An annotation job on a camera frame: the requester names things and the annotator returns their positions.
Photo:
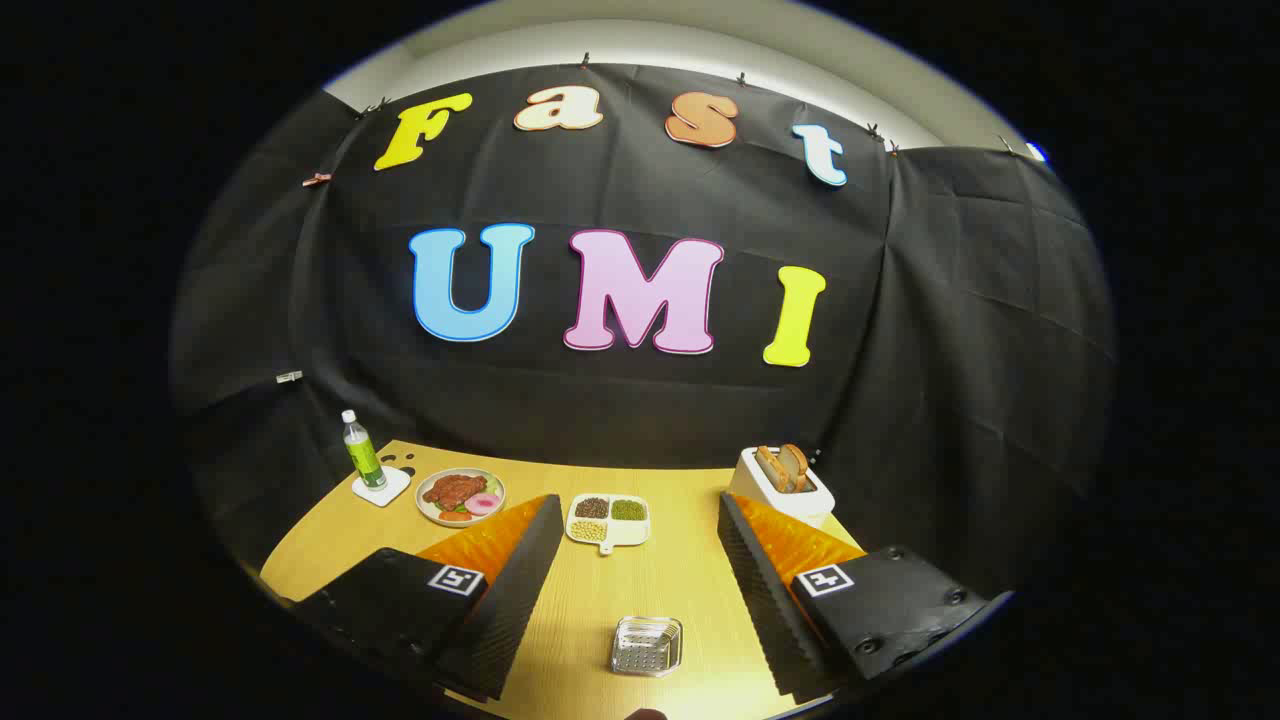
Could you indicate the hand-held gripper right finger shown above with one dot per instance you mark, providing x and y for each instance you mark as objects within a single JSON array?
[{"x": 765, "y": 600}]

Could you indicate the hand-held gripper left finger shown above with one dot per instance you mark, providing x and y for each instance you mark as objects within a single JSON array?
[{"x": 510, "y": 600}]

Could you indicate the white toaster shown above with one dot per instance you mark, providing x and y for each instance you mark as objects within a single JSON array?
[{"x": 775, "y": 502}]

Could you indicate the plate of toy food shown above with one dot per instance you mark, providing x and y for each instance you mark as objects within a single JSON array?
[{"x": 455, "y": 490}]

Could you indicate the toast slice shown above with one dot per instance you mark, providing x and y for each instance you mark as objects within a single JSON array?
[
  {"x": 770, "y": 468},
  {"x": 796, "y": 465}
]

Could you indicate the white divided bean dish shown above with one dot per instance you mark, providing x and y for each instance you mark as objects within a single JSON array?
[{"x": 628, "y": 535}]

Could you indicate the white square coaster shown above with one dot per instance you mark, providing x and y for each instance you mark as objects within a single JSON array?
[{"x": 393, "y": 491}]

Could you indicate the green label drink bottle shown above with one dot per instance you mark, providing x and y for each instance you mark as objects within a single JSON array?
[{"x": 365, "y": 460}]

